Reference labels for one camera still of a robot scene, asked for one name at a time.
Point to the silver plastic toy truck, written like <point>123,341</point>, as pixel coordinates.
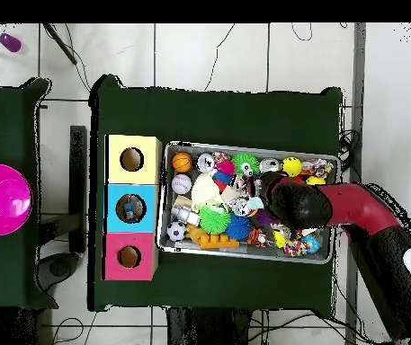
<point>185,215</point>

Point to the light blue cloth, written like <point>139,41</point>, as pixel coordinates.
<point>253,203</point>

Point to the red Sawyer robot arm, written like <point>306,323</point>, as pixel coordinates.
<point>356,205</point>

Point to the shallow metal mesh bin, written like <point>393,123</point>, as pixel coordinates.
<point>183,148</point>

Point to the wooden box with three holes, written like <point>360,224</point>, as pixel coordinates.
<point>147,172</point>

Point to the white toy baseball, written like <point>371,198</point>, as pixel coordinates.
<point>181,184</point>

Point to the large green fuzzy eyed ball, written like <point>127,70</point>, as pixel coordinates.
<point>214,220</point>

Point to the orange toy basketball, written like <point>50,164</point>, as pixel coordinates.
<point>182,162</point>

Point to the small green fuzzy eyed ball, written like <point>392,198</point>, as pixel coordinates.
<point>244,163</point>

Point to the black and white soccer ball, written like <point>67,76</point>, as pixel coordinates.
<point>176,231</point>

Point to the purple spiky ball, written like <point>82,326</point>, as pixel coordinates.
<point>262,216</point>

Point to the dark green tablecloth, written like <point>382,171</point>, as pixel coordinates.
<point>10,269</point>
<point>226,115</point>

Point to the yellow smiley ball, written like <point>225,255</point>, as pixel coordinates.
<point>291,166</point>

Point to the pink plastic object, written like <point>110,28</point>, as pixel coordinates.
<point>1,199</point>

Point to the black rod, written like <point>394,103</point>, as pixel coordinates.
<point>61,44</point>

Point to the purple bottle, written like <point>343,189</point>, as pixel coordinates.
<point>10,42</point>

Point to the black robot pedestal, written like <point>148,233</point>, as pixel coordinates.
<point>205,327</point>

